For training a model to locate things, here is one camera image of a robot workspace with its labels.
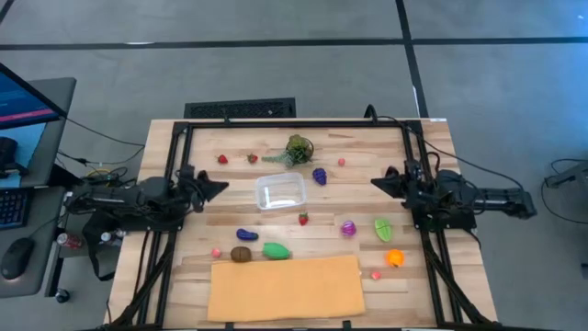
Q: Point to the orange toy fruit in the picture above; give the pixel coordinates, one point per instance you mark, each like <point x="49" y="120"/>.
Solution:
<point x="395" y="258"/>

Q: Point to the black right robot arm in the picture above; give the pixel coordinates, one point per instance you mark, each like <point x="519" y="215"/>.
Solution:
<point x="496" y="197"/>

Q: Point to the black computer mouse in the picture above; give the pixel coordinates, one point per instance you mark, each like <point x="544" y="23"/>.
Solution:
<point x="17" y="257"/>

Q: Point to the dark blue toy eggplant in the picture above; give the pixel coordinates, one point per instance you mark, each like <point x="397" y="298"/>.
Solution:
<point x="246" y="235"/>

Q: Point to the red toy strawberry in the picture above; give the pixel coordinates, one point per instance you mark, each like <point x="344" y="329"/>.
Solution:
<point x="222" y="159"/>
<point x="303" y="219"/>
<point x="252" y="158"/>

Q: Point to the black caster wheel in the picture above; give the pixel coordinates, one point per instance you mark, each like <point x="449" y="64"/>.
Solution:
<point x="62" y="295"/>

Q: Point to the orange waffle cloth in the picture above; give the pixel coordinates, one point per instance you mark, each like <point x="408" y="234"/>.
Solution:
<point x="285" y="289"/>

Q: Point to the purple white striped toy onion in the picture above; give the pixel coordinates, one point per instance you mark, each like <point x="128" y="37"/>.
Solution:
<point x="348" y="228"/>

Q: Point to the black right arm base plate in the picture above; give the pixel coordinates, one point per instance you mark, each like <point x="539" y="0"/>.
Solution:
<point x="459" y="221"/>

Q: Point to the black rounded object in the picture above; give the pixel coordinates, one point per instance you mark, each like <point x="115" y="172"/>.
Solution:
<point x="9" y="156"/>

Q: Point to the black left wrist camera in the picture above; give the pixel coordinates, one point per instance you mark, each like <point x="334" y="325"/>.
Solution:
<point x="186" y="172"/>

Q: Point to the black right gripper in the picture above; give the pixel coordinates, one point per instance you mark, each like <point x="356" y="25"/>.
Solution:
<point x="411" y="190"/>

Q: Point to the grey desk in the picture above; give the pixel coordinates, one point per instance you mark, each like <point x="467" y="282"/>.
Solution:
<point x="59" y="138"/>

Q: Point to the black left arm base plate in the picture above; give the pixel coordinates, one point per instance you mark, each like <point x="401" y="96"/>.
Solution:
<point x="151" y="225"/>

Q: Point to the black floor vent grille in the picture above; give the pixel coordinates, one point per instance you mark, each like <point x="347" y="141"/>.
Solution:
<point x="240" y="109"/>

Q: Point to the green ribbed toy vegetable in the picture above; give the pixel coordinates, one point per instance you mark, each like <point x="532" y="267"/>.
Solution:
<point x="276" y="251"/>

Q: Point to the potted green succulent plant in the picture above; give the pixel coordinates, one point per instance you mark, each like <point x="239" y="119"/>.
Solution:
<point x="297" y="151"/>

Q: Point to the clear plastic tupperware container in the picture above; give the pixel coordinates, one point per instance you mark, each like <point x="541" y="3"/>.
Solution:
<point x="280" y="190"/>

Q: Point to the purple toy grapes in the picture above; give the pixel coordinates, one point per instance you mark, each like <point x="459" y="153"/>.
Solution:
<point x="320" y="176"/>

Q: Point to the black keyboard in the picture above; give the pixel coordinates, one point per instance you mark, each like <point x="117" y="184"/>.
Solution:
<point x="14" y="207"/>

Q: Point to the brown toy kiwi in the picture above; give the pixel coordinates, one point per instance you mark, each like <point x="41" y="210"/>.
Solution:
<point x="240" y="254"/>

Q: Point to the computer monitor with blue screen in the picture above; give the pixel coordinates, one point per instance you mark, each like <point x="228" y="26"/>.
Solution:
<point x="18" y="101"/>

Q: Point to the light green toy leaf vegetable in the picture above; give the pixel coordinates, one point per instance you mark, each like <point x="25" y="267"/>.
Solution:
<point x="383" y="230"/>

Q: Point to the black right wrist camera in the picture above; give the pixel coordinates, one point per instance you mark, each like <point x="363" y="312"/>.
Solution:
<point x="412" y="166"/>

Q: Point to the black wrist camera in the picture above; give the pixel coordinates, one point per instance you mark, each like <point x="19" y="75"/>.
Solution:
<point x="186" y="172"/>
<point x="412" y="166"/>

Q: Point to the red soda can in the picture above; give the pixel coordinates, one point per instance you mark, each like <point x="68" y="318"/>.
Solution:
<point x="69" y="240"/>

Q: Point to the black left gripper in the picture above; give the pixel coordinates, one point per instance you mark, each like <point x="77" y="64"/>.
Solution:
<point x="193" y="195"/>

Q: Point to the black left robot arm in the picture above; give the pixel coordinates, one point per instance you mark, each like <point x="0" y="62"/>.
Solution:
<point x="138" y="193"/>

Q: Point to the small plastic bottle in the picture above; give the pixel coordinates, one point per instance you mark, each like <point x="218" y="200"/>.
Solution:
<point x="110" y="236"/>

